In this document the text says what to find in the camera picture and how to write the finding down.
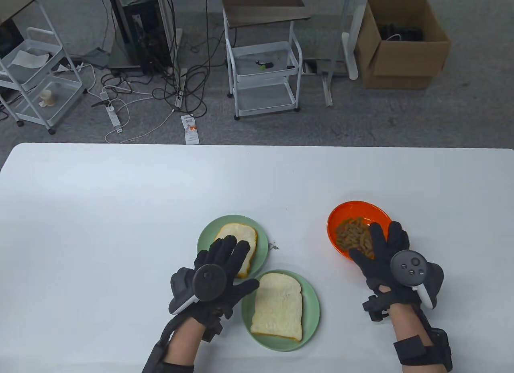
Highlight orange plastic bowl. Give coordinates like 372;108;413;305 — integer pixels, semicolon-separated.
327;201;396;262

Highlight grey metal floor rail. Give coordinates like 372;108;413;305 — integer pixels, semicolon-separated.
174;27;186;109
302;59;348;107

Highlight white paper packet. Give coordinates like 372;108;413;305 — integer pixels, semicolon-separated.
180;115;200;145

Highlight black equipment stand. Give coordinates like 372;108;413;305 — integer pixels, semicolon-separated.
105;0;179;77

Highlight toast slice with orange crust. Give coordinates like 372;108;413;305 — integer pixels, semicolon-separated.
213;223;257;279

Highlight grey hand controller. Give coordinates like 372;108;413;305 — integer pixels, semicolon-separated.
390;250;445;310
168;264;228;315

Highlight crumpled white paper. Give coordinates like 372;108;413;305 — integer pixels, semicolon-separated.
10;51;51;68

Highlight white floor cable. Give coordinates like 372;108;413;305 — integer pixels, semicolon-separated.
104;100;176;144

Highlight green round plate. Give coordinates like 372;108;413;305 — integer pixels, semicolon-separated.
197;215;269;279
241;270;320;352

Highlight person's right hand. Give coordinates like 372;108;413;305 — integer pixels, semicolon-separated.
349;221;426;309

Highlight person's right forearm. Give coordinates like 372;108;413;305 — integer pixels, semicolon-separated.
388;303;442;373

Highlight black right arm strap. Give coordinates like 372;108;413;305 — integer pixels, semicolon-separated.
393;328;453;371

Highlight white cart with dark top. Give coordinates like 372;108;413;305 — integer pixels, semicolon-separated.
221;0;312;121

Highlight tangle of black cables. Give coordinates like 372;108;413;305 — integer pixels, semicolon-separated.
100;0;241;120

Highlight black labelled wrist box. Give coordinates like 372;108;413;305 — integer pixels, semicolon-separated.
141;337;172;373

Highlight black wrist box cable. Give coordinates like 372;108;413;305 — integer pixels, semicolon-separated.
159;315;180;346

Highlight white cart with mesh trays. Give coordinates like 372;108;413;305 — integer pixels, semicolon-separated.
0;0;87;135

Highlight white power strip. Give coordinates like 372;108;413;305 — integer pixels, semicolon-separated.
99;91;124;133

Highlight white desk leg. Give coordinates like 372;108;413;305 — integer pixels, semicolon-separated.
341;0;370;81

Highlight toast slice with pale crust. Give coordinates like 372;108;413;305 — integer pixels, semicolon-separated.
250;273;303;342

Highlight person's left hand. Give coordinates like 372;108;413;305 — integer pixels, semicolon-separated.
171;235;260;342

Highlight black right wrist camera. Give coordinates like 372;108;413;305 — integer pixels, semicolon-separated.
363;295;392;322

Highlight pile of greenish raisins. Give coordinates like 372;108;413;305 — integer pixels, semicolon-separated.
335;217;376;260

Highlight brown cardboard box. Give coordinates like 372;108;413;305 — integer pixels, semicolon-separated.
354;0;451;90

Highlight black items with white cable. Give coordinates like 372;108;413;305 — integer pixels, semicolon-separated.
375;23;424;42

